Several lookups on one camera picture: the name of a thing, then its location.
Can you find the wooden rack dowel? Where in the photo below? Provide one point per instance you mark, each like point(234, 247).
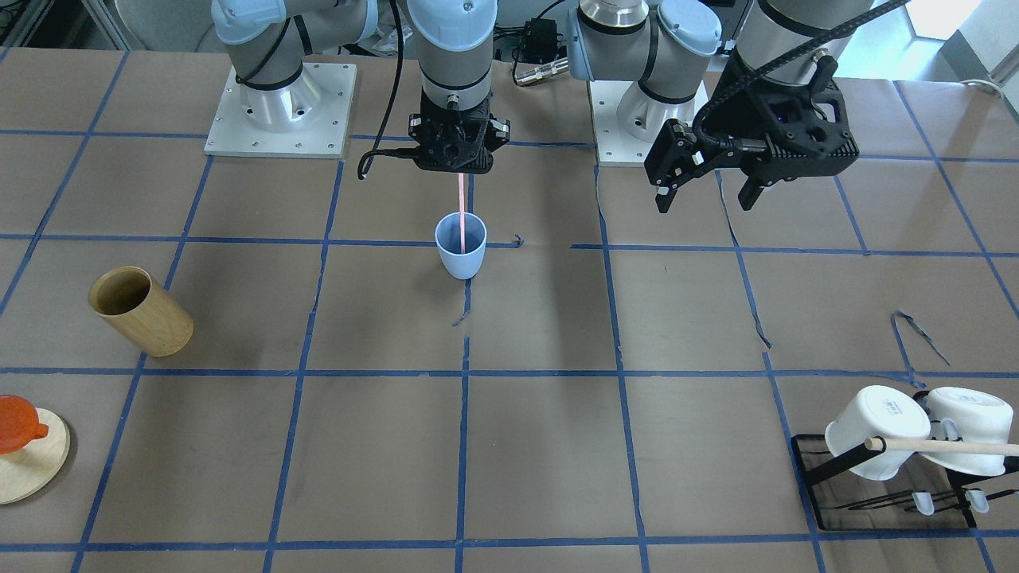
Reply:
point(879, 444)

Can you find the light blue plastic cup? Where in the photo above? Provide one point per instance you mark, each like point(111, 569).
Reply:
point(447, 241)

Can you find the wooden mug tree stand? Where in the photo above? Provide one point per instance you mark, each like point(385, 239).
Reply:
point(29, 469)

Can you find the pink chopstick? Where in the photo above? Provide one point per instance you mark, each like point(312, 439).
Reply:
point(462, 203)

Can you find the black wire mug rack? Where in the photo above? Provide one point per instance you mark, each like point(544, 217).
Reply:
point(921, 496)

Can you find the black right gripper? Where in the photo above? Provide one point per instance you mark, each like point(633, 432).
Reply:
point(500, 132)

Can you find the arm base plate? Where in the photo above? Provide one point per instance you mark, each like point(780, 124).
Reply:
point(307, 119)
point(626, 121)

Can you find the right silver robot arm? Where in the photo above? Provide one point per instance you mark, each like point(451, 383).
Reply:
point(268, 42)

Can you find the bamboo cylinder holder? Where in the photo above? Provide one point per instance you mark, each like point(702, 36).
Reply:
point(135, 305)

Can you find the orange mug on tree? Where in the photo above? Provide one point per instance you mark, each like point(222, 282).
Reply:
point(20, 424)

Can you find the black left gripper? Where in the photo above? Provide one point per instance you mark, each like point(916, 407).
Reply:
point(733, 121)

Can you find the white mug near rack end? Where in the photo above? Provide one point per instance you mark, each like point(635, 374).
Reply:
point(978, 417)

